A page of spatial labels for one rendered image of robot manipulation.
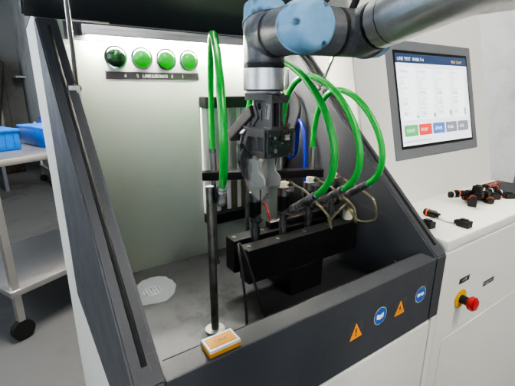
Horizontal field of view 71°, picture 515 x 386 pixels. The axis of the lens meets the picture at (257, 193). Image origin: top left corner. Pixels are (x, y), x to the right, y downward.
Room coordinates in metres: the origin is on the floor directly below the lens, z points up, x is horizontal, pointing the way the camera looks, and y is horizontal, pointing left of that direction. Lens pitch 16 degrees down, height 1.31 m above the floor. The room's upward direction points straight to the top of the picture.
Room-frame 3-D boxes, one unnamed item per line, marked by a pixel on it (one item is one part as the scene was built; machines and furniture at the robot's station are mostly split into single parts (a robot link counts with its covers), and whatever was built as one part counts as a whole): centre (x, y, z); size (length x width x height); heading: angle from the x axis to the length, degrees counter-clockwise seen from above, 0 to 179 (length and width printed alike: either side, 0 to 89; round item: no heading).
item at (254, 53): (0.69, -0.01, 1.40); 0.09 x 0.08 x 0.11; 27
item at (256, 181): (0.68, 0.00, 1.14); 0.06 x 0.03 x 0.09; 34
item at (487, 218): (1.03, -0.66, 0.96); 0.70 x 0.22 x 0.03; 124
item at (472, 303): (0.78, -0.52, 0.80); 0.05 x 0.04 x 0.05; 124
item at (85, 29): (0.98, 0.15, 1.43); 0.54 x 0.03 x 0.02; 124
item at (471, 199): (1.05, -0.69, 1.01); 0.23 x 0.11 x 0.06; 124
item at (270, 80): (0.70, -0.01, 1.32); 0.08 x 0.08 x 0.05
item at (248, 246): (0.83, -0.09, 0.91); 0.34 x 0.10 x 0.15; 124
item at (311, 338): (0.56, -0.13, 0.87); 0.62 x 0.04 x 0.16; 124
